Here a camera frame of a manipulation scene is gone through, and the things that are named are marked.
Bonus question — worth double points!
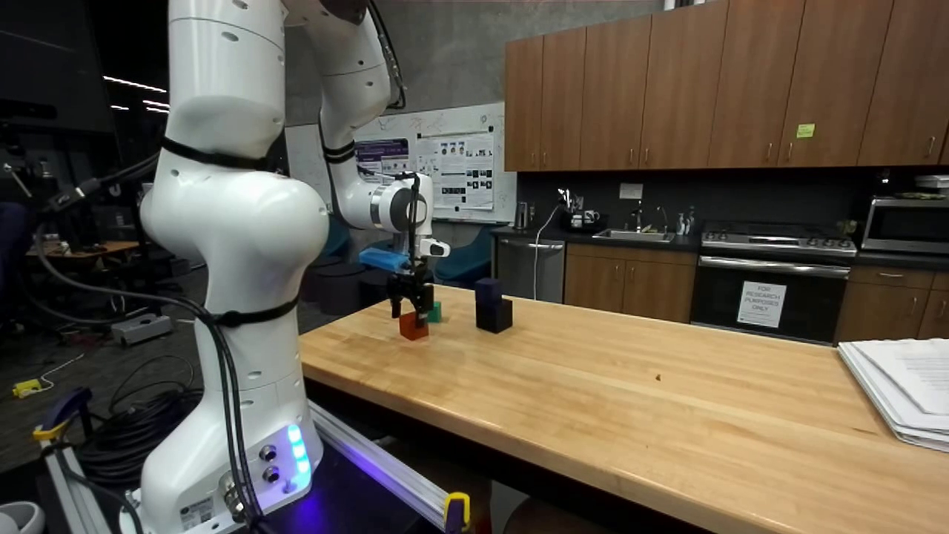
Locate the white paper on oven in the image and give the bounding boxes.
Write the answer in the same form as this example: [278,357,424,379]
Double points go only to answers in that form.
[735,283,786,331]

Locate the orange block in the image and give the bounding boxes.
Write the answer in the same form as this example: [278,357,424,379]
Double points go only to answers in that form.
[401,316,430,341]

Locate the green sticky note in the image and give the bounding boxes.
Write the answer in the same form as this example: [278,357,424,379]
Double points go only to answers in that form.
[794,121,817,141]

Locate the coiled black cable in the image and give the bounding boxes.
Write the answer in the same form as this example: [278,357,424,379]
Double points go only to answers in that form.
[78,384,204,492]

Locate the grey power strip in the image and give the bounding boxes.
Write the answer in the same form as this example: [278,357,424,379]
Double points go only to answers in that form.
[112,316,173,348]

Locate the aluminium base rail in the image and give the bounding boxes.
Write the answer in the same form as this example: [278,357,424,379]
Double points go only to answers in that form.
[308,405,449,534]

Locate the silver microwave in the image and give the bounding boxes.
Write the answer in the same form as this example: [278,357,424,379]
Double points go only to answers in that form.
[861,196,949,255]

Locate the green block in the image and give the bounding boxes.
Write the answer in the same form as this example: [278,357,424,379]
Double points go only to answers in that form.
[428,299,444,323]

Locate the kitchen sink faucet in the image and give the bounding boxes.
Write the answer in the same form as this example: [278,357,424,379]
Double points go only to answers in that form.
[600,204,695,244]

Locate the wooden upper cabinets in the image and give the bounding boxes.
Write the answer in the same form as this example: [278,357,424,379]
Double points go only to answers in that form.
[504,0,949,172]

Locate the black oven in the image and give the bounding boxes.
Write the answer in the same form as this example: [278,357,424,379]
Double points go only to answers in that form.
[692,231,858,341]

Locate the dark blue block stack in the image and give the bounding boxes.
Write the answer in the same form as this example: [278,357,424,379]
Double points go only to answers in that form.
[474,280,514,332]

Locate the white paper stack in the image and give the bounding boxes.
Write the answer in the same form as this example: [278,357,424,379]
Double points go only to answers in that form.
[836,338,949,452]

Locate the blue chair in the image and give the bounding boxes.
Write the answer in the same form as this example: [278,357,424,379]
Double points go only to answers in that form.
[360,246,407,276]

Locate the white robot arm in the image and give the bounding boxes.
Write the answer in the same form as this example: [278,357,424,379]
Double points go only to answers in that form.
[121,0,450,534]

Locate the white wall poster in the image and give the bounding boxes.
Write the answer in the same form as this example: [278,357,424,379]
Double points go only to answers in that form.
[357,102,517,227]

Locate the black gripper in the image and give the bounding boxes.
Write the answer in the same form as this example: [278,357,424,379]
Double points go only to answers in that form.
[387,265,434,317]

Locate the yellow purple clamp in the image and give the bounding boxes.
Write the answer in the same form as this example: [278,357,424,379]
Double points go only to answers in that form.
[442,492,473,534]

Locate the wooden lower cabinet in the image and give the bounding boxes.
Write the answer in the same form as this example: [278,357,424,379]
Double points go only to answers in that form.
[565,244,697,320]

